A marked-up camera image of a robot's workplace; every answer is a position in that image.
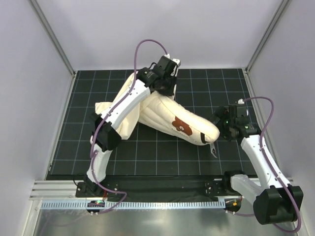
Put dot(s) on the left aluminium frame post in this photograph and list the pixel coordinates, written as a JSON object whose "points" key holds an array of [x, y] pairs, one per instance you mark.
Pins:
{"points": [[48, 29]]}

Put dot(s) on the aluminium rail front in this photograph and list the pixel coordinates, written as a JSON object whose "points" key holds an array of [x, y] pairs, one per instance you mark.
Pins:
{"points": [[67, 188]]}

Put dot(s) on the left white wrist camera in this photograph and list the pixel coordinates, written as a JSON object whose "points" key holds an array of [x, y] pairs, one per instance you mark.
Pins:
{"points": [[176, 67]]}

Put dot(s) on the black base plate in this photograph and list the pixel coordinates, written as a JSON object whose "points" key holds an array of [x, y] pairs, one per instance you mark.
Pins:
{"points": [[164, 189]]}

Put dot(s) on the white pillow tag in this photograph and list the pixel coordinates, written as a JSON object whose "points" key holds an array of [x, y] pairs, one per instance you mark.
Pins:
{"points": [[213, 150]]}

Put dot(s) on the cream pillow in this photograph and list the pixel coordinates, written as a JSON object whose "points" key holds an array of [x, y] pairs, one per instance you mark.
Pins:
{"points": [[165, 115]]}

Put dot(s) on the aluminium frame post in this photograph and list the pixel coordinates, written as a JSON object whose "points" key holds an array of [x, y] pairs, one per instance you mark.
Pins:
{"points": [[281, 9], [48, 29]]}

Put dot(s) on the slotted cable duct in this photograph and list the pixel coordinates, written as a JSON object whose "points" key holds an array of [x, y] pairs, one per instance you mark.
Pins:
{"points": [[103, 205]]}

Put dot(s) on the right aluminium frame post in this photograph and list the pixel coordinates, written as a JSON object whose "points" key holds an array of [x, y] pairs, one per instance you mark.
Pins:
{"points": [[281, 9]]}

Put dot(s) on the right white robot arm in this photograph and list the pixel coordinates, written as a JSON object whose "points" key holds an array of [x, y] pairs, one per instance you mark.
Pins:
{"points": [[274, 199]]}

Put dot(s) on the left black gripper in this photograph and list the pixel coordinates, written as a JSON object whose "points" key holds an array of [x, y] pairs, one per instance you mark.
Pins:
{"points": [[167, 86]]}

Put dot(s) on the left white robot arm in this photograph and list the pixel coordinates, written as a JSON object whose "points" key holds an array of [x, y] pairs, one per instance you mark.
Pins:
{"points": [[104, 138]]}

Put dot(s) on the black grid mat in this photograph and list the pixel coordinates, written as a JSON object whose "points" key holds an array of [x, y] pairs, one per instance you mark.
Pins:
{"points": [[149, 152]]}

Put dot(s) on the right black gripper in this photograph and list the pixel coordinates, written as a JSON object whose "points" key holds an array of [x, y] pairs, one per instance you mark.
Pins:
{"points": [[222, 123]]}

